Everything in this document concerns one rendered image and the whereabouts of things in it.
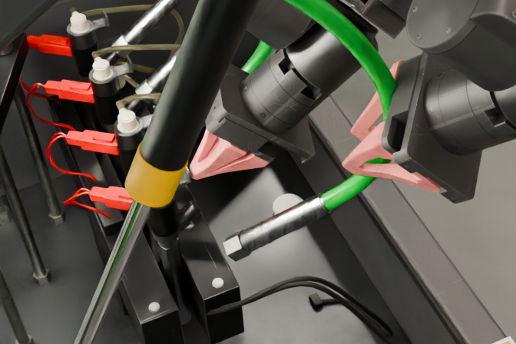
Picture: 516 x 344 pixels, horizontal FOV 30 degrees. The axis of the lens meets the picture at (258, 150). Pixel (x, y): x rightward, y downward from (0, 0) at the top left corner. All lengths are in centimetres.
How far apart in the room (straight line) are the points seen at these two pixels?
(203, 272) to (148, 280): 5
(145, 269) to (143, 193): 59
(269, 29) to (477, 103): 19
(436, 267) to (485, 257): 122
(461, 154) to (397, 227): 36
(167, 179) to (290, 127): 45
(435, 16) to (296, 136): 29
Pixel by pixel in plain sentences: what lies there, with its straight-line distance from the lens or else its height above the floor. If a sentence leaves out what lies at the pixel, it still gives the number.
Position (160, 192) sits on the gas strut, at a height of 146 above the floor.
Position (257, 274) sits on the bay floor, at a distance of 111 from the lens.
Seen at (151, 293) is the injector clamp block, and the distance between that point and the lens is 92.
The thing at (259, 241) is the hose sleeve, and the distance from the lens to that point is 77.
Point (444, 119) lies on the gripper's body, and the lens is 63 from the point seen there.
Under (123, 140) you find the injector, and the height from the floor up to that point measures 109.
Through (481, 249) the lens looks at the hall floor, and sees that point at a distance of 221.
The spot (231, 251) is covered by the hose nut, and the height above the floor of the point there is 111.
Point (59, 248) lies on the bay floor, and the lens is 117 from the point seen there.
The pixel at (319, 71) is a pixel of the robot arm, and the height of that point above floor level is 123.
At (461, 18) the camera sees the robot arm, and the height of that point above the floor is 139.
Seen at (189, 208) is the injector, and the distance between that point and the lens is 88.
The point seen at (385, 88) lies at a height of 128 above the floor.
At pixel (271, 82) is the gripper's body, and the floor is 121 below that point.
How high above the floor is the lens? 173
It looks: 46 degrees down
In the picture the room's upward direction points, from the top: 4 degrees counter-clockwise
